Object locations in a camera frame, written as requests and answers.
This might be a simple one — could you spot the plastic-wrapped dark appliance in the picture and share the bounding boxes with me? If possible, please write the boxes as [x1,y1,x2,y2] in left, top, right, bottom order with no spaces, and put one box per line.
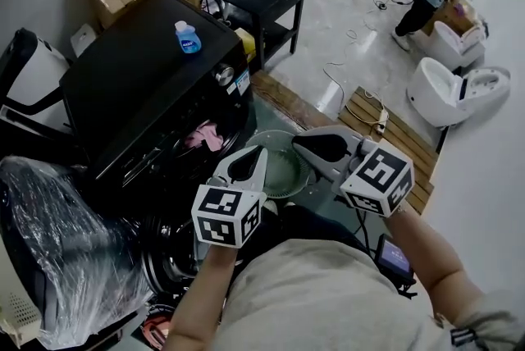
[0,155,155,350]

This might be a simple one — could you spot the person's beige shirt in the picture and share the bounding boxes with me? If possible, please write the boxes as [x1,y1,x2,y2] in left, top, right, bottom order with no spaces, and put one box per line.
[212,238,525,351]

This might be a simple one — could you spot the blue detergent bottle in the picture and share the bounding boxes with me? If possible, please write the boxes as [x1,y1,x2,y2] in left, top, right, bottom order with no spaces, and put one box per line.
[174,20,202,54]

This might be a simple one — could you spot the person's left forearm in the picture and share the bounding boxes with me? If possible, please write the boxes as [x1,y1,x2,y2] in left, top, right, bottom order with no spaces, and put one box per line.
[163,244,241,351]

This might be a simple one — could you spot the white toilet with open lid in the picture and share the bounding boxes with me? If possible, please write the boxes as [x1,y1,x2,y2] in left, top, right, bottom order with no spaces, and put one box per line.
[428,19,487,71]
[405,57,512,128]

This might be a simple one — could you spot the person's right forearm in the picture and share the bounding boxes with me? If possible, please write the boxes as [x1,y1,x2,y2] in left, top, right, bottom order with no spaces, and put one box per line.
[385,207,485,326]

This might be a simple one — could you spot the black washing machine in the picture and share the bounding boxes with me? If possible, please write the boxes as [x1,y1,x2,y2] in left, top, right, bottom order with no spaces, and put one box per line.
[59,0,258,295]

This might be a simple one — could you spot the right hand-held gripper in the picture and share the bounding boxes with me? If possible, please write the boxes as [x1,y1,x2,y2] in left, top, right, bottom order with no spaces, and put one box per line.
[291,125,415,218]

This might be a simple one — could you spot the pale green laundry basket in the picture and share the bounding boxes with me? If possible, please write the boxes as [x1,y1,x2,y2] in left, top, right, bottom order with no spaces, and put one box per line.
[244,130,315,199]

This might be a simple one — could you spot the person's black shorts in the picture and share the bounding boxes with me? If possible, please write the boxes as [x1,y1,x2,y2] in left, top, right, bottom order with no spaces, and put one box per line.
[262,204,370,256]

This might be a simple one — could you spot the yellow plastic container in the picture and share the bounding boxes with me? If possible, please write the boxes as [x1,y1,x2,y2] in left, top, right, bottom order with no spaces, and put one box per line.
[234,27,258,63]

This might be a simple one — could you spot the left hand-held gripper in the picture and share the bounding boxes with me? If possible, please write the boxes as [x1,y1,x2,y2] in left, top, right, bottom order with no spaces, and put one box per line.
[191,145,268,248]

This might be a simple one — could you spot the white floor cable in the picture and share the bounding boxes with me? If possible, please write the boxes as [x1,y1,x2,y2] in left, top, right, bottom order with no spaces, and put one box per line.
[323,27,389,125]

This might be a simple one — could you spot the brown wooden plank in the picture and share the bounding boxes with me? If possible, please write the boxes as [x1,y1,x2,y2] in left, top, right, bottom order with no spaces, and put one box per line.
[249,69,341,133]

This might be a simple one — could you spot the wooden slat mat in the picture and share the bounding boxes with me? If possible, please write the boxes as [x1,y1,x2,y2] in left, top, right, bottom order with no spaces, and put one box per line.
[338,85,439,215]

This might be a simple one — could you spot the white power strip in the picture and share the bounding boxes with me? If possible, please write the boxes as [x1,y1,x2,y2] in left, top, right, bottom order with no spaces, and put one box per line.
[376,107,390,135]

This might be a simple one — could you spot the black screen device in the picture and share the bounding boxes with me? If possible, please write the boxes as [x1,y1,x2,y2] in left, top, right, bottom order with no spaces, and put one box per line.
[375,233,415,285]

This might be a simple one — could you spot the white appliance with black frame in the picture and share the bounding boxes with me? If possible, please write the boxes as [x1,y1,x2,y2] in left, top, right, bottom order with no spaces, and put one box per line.
[0,28,73,137]

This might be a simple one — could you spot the brown cardboard box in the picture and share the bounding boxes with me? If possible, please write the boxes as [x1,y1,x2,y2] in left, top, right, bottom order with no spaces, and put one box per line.
[422,0,479,37]

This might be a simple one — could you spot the red power tool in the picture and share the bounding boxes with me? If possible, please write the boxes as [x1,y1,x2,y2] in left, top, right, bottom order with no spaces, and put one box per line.
[141,303,173,349]

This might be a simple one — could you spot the pink clothes garment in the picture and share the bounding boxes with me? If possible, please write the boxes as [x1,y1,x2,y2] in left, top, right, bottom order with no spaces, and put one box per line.
[184,121,225,152]

